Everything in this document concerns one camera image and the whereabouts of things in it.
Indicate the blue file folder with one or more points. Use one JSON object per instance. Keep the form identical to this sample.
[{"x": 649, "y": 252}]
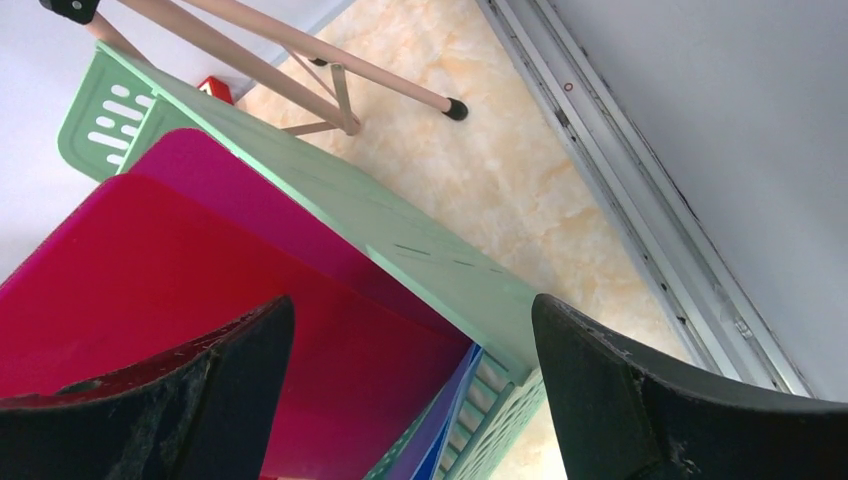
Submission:
[{"x": 420, "y": 457}]

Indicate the red grid pen holder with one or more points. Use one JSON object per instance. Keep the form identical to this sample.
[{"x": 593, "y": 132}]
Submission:
[{"x": 217, "y": 89}]

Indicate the red plastic folder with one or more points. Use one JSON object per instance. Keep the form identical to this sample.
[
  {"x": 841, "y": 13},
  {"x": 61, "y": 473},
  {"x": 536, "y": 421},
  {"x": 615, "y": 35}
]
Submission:
[{"x": 191, "y": 239}]

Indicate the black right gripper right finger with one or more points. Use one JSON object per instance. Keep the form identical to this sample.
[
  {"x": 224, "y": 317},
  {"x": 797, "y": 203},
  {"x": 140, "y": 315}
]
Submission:
[{"x": 624, "y": 410}]

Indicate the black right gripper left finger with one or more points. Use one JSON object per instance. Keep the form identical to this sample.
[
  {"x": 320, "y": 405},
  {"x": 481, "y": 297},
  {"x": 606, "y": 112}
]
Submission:
[{"x": 201, "y": 410}]

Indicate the green plastic file rack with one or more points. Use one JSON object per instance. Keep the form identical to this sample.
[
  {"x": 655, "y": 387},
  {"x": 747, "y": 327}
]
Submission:
[{"x": 123, "y": 106}]

